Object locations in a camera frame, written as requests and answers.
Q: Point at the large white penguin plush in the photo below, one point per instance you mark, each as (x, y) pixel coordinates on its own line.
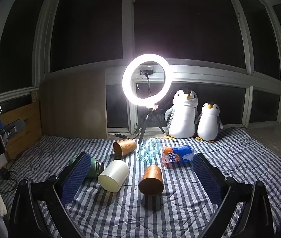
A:
(182, 115)

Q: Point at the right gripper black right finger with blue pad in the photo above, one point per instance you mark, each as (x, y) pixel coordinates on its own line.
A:
(255, 219)

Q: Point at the wooden headboard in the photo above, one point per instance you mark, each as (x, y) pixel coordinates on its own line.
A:
(26, 108)

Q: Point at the beige board panel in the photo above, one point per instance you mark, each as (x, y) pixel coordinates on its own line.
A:
(74, 105)

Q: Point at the white plastic cup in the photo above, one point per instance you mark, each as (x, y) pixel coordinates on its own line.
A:
(114, 176)

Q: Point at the plain orange paper cup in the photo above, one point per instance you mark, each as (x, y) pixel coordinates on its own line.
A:
(151, 183)

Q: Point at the green metal flask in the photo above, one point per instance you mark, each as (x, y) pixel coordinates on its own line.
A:
(94, 165)

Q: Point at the orange blue drink can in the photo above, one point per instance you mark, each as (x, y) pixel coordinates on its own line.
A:
(172, 155)

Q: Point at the blue white striped bedspread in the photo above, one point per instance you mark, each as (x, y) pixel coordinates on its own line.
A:
(181, 210)

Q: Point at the bright ring light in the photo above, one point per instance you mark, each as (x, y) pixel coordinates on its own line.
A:
(127, 75)

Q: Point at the orange patterned paper cup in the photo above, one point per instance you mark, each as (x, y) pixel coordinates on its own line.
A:
(124, 147)

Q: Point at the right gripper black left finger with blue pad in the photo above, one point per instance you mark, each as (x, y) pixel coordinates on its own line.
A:
(27, 218)

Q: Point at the small white penguin plush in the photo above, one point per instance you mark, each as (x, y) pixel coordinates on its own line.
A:
(208, 122)

